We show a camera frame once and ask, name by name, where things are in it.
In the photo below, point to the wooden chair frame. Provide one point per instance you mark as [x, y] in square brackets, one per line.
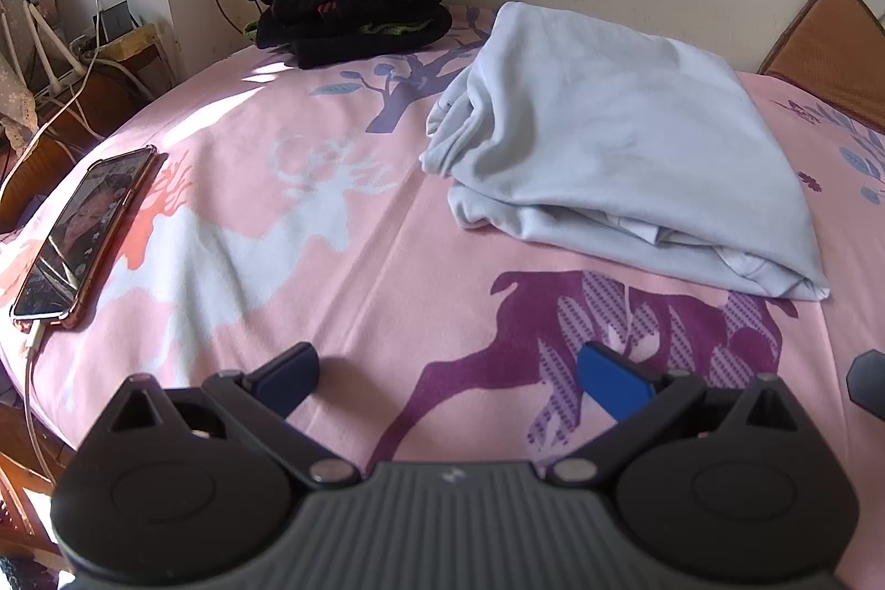
[21, 493]

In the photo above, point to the white shirt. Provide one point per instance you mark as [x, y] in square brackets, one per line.
[622, 134]

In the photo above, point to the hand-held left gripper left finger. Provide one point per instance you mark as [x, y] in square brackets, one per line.
[294, 380]

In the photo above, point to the brown cushion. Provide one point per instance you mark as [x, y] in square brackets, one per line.
[830, 44]

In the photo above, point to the white router with antennas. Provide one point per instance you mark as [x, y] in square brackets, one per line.
[52, 71]

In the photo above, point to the pink printed bed sheet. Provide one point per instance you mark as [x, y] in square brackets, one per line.
[311, 286]

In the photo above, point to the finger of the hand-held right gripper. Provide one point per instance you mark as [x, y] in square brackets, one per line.
[870, 384]

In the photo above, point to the smartphone in clear case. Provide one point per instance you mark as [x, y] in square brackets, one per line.
[83, 237]

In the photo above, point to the wooden bedside table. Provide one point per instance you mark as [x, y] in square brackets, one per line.
[104, 106]

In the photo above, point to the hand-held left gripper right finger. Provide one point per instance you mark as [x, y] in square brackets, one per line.
[612, 380]

